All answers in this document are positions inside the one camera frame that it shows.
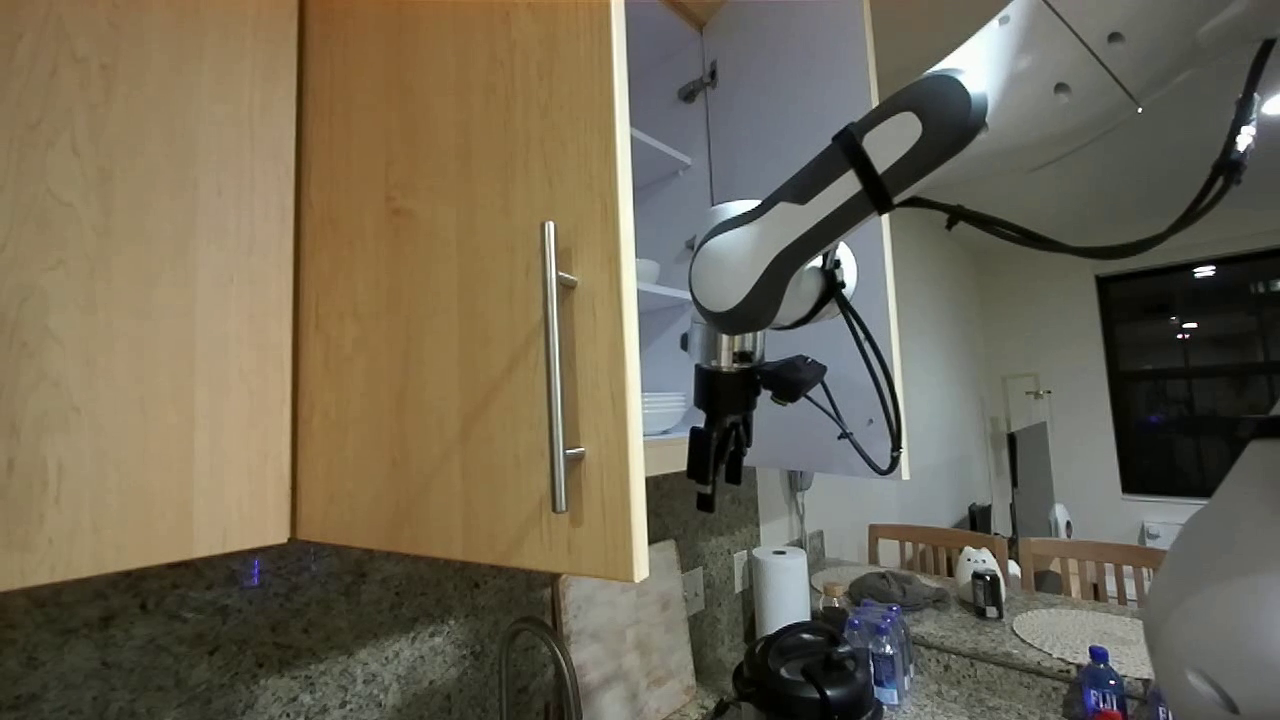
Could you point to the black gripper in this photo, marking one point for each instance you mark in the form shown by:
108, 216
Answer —
725, 394

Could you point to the white cabinet shelf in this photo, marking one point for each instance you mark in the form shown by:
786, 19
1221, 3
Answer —
660, 144
660, 292

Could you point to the white paper towel roll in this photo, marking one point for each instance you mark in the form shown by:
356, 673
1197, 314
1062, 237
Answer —
780, 593

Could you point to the pale cutting board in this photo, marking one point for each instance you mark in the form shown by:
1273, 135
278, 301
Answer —
640, 643

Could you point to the grey cloth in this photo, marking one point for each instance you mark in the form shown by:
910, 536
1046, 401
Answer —
899, 590

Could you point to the black round kettle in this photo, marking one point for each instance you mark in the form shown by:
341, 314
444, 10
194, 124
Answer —
802, 673

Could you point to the wooden chair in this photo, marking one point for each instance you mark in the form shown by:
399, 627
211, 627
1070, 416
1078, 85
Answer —
935, 543
1074, 562

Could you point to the clear plastic bottle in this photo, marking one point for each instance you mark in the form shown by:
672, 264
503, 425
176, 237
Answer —
880, 645

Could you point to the small black object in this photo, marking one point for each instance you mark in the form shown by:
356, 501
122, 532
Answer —
983, 516

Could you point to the white plastic jug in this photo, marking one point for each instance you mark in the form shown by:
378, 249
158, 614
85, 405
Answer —
983, 562

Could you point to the grey narrow door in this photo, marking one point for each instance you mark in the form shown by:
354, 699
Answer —
1039, 480

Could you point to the metal door hinge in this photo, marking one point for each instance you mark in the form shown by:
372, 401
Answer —
696, 85

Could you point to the round pale placemat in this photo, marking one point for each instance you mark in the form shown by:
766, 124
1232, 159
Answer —
1074, 634

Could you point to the blue bottle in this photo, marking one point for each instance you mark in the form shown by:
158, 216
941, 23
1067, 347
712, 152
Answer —
1097, 685

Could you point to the dark window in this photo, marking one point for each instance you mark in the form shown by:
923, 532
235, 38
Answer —
1185, 373

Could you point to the white wall outlet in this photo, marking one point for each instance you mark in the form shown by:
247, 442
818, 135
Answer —
742, 568
694, 590

